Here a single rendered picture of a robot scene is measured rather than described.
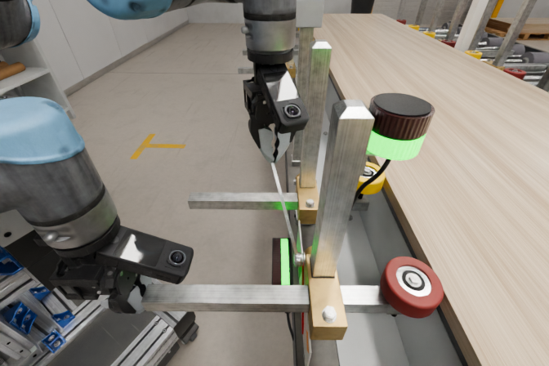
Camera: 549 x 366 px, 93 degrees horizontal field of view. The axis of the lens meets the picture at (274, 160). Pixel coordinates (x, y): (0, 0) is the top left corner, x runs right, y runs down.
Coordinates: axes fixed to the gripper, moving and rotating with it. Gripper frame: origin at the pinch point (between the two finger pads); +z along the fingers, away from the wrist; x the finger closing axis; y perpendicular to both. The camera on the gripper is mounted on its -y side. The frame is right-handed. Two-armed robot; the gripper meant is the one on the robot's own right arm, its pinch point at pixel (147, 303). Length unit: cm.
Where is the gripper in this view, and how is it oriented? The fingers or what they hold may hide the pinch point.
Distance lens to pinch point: 54.0
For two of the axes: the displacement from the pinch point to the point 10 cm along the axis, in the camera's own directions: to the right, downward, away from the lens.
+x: -0.1, 6.0, -8.0
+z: -0.1, 8.0, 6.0
